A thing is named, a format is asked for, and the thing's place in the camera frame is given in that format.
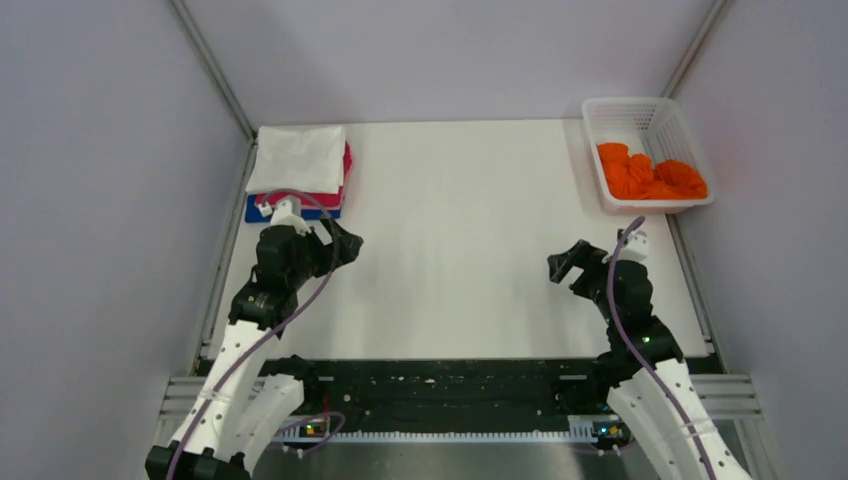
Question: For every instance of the orange t shirt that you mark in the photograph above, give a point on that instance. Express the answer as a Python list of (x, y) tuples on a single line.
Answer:
[(637, 177)]

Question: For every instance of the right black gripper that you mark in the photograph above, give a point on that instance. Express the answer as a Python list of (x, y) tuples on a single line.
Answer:
[(583, 255)]

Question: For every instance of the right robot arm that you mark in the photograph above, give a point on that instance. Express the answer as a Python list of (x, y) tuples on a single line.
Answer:
[(643, 377)]

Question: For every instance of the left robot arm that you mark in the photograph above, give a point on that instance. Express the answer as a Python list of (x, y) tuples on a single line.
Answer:
[(230, 424)]

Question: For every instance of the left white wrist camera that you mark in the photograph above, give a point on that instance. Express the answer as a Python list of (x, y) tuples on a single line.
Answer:
[(285, 212)]

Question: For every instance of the white folded t shirt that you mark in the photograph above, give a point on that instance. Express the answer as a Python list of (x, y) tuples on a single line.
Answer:
[(308, 159)]

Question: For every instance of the white plastic basket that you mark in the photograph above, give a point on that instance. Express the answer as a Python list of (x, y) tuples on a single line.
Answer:
[(652, 126)]

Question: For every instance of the pink folded t shirt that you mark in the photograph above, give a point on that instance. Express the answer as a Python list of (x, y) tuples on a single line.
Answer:
[(329, 201)]

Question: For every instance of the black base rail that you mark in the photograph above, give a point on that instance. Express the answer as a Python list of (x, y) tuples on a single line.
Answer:
[(455, 396)]

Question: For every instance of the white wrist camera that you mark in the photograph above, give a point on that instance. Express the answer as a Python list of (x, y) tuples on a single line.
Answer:
[(634, 246), (285, 212)]

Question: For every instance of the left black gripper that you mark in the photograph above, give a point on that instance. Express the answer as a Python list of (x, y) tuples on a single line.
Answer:
[(348, 247)]

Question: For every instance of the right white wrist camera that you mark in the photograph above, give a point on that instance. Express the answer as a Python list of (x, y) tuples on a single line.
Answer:
[(634, 246)]

